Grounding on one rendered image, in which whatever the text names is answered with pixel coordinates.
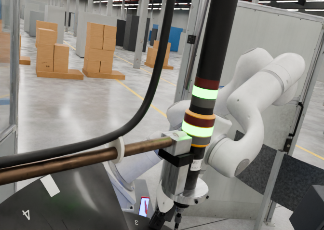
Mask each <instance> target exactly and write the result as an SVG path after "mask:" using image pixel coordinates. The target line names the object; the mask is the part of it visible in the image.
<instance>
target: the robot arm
mask: <svg viewBox="0 0 324 230"><path fill-rule="evenodd" d="M304 70H305V61H304V59H303V57H302V56H300V55H298V54H296V53H284V54H281V55H279V56H277V57H276V58H275V59H273V58H272V56H271V55H270V54H269V53H268V52H267V51H266V50H264V49H262V48H252V49H249V50H247V51H246V52H244V53H243V54H242V55H241V56H240V58H239V60H238V62H237V64H236V68H235V71H234V75H233V78H232V80H231V81H230V83H228V84H227V85H226V86H224V87H223V88H222V89H220V90H219V91H218V93H217V97H216V103H215V107H214V111H213V113H214V114H215V116H216V120H215V124H214V128H213V132H212V137H211V141H210V144H209V145H208V146H206V149H205V153H204V158H203V163H202V168H201V171H200V173H199V175H198V178H200V179H201V178H202V176H203V174H204V173H205V171H206V169H207V167H208V166H209V165H210V166H211V167H213V168H214V169H215V170H216V171H218V172H219V173H220V174H222V175H223V176H225V177H229V178H232V177H235V176H237V175H239V174H240V173H241V172H242V171H243V170H244V169H245V168H246V167H247V166H248V165H249V164H250V163H251V162H252V161H253V160H254V158H255V157H256V156H257V155H258V154H259V152H260V150H261V148H262V145H263V140H264V125H263V120H262V117H261V113H262V112H263V111H264V110H265V109H266V108H267V107H268V106H270V105H271V104H272V105H275V106H283V105H286V104H287V103H289V102H290V101H291V100H292V99H293V98H294V96H295V94H296V92H297V85H298V82H297V81H298V80H299V79H300V77H301V76H302V75H303V73H304ZM190 101H191V100H183V101H178V102H176V103H174V104H172V105H171V106H170V107H169V108H168V110H167V112H166V116H167V119H168V121H169V123H170V124H171V126H172V127H173V128H174V130H178V131H181V129H182V124H183V119H184V114H185V110H186V109H188V108H189V107H190ZM228 114H231V115H232V116H233V117H234V118H235V119H236V121H237V122H238V123H239V124H240V125H241V127H242V128H243V129H244V131H245V135H244V137H243V138H242V139H240V140H239V141H233V140H231V139H230V138H228V136H227V134H228V131H229V129H230V128H231V126H232V123H231V121H230V120H229V119H228V118H227V117H225V116H226V115H228ZM162 133H163V132H162V131H156V132H154V133H152V134H150V135H149V136H148V137H146V138H145V139H143V141H144V140H149V139H155V138H159V137H161V136H162ZM158 152H159V150H158V149H157V150H153V151H149V152H144V153H140V154H136V155H132V156H128V157H123V160H122V161H121V162H120V163H117V164H114V163H112V161H108V165H109V167H110V169H111V171H112V173H113V174H114V176H115V177H116V179H117V180H118V182H119V183H120V184H121V185H122V186H123V187H124V188H125V189H126V190H128V191H133V190H134V189H135V184H134V180H135V179H136V178H138V177H139V176H140V175H142V174H143V173H145V172H146V171H147V170H149V169H150V168H152V167H153V166H154V165H156V164H157V163H159V162H160V161H161V160H163V159H164V158H162V157H160V156H159V155H158ZM161 183H162V180H161V181H160V183H159V185H158V186H157V188H156V196H157V202H158V205H157V207H156V211H155V212H154V213H153V215H152V217H151V219H150V221H149V227H151V228H154V229H157V230H160V229H161V228H162V226H163V224H164V223H165V221H168V222H171V220H172V217H173V215H174V216H176V215H177V211H176V206H175V205H174V201H173V200H171V199H170V198H168V197H167V196H166V195H165V194H164V192H163V191H162V186H161Z"/></svg>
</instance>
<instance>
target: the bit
mask: <svg viewBox="0 0 324 230"><path fill-rule="evenodd" d="M181 220H182V216H181V214H180V213H177V215H176V216H175V228H174V230H178V226H179V223H181Z"/></svg>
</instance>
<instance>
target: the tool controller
mask: <svg viewBox="0 0 324 230"><path fill-rule="evenodd" d="M289 221H290V222H291V224H292V226H293V228H294V230H324V186H320V185H311V186H310V188H309V189H308V191H307V192H306V194H305V195H304V197H303V198H302V200H301V201H300V203H299V204H298V206H297V207H296V209H295V210H294V212H293V213H292V215H291V216H290V218H289Z"/></svg>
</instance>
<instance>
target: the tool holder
mask: <svg viewBox="0 0 324 230"><path fill-rule="evenodd" d="M175 132H179V131H178V130H174V131H169V132H163V133H162V136H161V137H165V136H170V137H171V140H172V145H171V146H170V147H167V148H162V149H159V152H158V155H159V156H160V157H162V158H164V159H165V166H164V171H163V176H162V183H161V186H162V191H163V192H164V194H165V195H166V196H167V197H168V198H170V199H171V200H173V201H175V202H177V203H181V204H187V205H195V204H200V203H202V202H204V201H205V200H206V199H208V198H209V196H208V195H207V194H208V186H207V185H206V183H205V182H204V181H203V180H201V179H200V178H198V180H197V184H196V188H195V189H192V190H185V189H184V187H185V183H186V178H187V173H188V168H189V164H191V163H193V158H194V153H192V152H191V151H190V147H191V142H192V137H190V136H183V137H178V136H175V135H173V133H175Z"/></svg>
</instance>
